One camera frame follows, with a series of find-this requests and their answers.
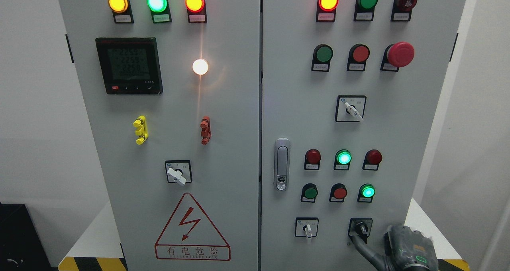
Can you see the red indicator light right door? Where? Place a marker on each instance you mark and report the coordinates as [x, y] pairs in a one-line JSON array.
[[326, 10]]

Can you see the white platform with hazard stripes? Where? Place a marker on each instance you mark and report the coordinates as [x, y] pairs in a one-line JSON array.
[[99, 249]]

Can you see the green push button upper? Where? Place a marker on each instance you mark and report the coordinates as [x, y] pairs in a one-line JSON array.
[[321, 58]]

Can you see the white selector switch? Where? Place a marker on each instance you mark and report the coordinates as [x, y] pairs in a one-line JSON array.
[[306, 227], [350, 108]]

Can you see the black box lower left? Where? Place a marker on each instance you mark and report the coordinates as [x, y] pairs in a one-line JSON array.
[[20, 245]]

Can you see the grey electrical cabinet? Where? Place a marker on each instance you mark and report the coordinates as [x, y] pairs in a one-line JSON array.
[[259, 88]]

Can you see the white selector switch bottom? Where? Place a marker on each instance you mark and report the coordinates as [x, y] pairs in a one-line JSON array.
[[306, 227]]

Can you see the lit green indicator light top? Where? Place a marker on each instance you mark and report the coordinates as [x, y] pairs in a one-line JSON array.
[[160, 12]]

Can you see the red indicator light door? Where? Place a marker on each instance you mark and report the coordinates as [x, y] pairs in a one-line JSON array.
[[326, 10], [196, 10]]

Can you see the red emergency stop mushroom button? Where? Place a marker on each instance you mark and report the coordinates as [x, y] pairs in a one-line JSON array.
[[397, 55]]

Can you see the white selector switch upper right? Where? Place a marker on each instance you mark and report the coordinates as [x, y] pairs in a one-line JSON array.
[[350, 108]]

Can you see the lit green indicator middle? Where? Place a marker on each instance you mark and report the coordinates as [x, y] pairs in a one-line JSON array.
[[342, 160]]

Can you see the black digital power meter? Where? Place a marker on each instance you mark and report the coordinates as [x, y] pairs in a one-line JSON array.
[[130, 65]]

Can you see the lit green push button lower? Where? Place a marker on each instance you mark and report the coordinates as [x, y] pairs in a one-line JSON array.
[[366, 193]]

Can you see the unlit green indicator top right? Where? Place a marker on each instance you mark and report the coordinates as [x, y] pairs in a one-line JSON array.
[[364, 10]]

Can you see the dark red indicator left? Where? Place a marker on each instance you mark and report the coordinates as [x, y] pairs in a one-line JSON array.
[[312, 160]]

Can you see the dark red indicator right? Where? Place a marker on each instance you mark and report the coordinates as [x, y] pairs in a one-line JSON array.
[[372, 160]]

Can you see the white selector switch left door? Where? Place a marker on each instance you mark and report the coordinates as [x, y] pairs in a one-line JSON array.
[[178, 172]]

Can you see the yellow indicator light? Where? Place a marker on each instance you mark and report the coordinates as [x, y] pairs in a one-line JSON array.
[[121, 11]]

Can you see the red push button lower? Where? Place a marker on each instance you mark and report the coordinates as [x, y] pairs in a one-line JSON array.
[[338, 193]]

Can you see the white lit indicator lamp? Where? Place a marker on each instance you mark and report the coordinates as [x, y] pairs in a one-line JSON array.
[[200, 67]]

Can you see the black knob selector switch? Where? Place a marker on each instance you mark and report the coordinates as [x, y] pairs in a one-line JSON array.
[[360, 227]]

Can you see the red electric hazard warning sticker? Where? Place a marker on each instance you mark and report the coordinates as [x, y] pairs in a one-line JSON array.
[[190, 234]]

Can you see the silver door lock handle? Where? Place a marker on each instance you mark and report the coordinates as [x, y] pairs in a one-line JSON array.
[[281, 156]]

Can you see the dark red indicator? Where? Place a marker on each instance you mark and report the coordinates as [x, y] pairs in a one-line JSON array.
[[312, 160], [372, 160]]

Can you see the red push button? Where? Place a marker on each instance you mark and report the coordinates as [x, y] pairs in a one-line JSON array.
[[357, 58], [338, 193]]

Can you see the red indicator light left door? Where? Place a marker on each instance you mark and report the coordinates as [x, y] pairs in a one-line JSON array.
[[196, 10]]

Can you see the red push button upper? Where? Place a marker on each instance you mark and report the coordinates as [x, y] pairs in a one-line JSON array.
[[357, 58]]

